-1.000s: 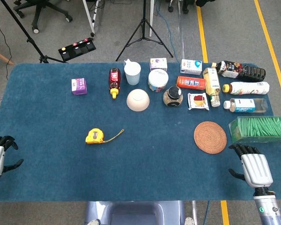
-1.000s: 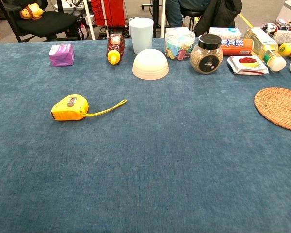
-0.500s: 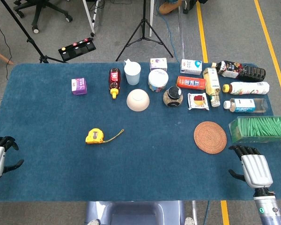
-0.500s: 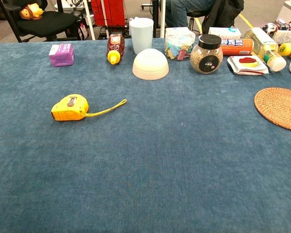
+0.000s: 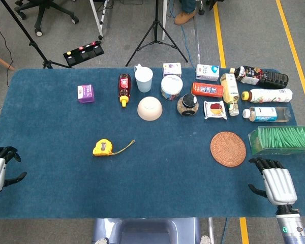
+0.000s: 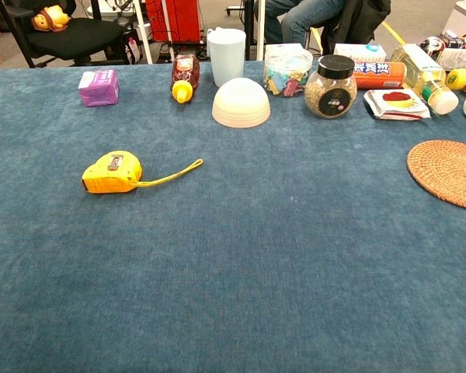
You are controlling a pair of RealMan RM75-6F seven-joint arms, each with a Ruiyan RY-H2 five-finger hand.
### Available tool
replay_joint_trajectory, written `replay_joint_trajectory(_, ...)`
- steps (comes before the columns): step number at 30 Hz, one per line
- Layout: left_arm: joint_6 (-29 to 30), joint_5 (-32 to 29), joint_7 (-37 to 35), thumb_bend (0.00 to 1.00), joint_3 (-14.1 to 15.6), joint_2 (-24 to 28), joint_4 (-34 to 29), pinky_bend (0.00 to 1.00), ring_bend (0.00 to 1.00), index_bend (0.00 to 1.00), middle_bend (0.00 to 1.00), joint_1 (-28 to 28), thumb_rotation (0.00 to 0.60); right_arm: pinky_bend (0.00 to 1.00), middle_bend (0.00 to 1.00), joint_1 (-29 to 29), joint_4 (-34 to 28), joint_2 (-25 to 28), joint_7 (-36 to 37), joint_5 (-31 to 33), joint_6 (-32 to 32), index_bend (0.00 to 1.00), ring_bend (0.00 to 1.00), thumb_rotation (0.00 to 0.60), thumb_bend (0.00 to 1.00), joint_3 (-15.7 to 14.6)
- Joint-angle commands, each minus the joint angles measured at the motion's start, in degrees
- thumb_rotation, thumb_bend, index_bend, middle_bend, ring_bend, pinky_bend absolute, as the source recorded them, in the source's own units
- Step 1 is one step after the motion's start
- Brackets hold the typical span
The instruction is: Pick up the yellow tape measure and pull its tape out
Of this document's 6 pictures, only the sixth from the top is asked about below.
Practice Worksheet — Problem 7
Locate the black office chair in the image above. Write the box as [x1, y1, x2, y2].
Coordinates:
[7, 0, 131, 68]

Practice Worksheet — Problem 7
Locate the orange cylindrical snack pack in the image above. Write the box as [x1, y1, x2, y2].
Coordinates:
[351, 61, 408, 91]

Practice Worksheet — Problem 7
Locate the purple tissue pack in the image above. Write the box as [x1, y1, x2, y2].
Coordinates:
[77, 69, 120, 108]

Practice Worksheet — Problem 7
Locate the black slanted stand pole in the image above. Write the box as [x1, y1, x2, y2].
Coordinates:
[0, 0, 36, 69]

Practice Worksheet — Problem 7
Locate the white blue milk carton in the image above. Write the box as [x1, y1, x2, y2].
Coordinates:
[333, 43, 388, 64]

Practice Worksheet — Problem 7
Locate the round woven rattan coaster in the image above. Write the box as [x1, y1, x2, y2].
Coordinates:
[406, 140, 466, 212]

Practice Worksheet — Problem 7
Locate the black jacket on chair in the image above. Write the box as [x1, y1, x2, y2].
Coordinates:
[321, 0, 392, 55]

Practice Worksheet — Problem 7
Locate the white upturned bowl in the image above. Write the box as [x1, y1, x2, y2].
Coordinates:
[211, 77, 272, 129]

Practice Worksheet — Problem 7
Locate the yellow oil bottle white cap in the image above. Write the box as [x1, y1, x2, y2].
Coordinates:
[390, 43, 460, 116]

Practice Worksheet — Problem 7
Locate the yellow tape measure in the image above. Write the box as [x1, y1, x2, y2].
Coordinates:
[81, 150, 204, 195]

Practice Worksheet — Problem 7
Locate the white slanted stand leg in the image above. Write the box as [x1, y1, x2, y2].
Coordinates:
[131, 0, 155, 65]

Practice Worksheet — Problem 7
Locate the light blue plastic cup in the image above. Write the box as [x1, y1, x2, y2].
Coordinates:
[206, 26, 247, 89]

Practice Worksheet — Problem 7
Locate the blue tablecloth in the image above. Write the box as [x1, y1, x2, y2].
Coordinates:
[0, 60, 466, 373]

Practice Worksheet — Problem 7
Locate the yellow plush toy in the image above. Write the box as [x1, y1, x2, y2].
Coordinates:
[31, 5, 71, 32]

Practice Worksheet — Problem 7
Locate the black camera tripod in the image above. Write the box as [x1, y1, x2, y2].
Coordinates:
[243, 0, 257, 61]

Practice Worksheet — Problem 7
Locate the dark bottle with floral label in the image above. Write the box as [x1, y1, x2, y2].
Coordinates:
[419, 33, 466, 71]

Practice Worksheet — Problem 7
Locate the round grain jar black lid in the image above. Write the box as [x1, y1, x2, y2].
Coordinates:
[304, 54, 358, 119]

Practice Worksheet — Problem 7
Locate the white upright table leg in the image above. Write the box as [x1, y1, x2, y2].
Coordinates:
[256, 0, 266, 61]

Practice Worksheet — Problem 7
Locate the clear tub of colourful clips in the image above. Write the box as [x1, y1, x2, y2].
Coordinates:
[263, 47, 315, 98]

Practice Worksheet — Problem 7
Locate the white snack packet red print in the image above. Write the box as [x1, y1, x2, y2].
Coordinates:
[363, 88, 433, 121]

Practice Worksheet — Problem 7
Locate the red cabinet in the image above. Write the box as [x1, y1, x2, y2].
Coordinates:
[145, 0, 205, 44]

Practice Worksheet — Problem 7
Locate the syrup bottle with yellow cap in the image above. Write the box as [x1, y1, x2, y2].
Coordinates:
[169, 54, 201, 104]

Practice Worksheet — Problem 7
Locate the person in blue jeans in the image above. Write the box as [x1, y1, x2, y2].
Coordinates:
[263, 0, 349, 50]

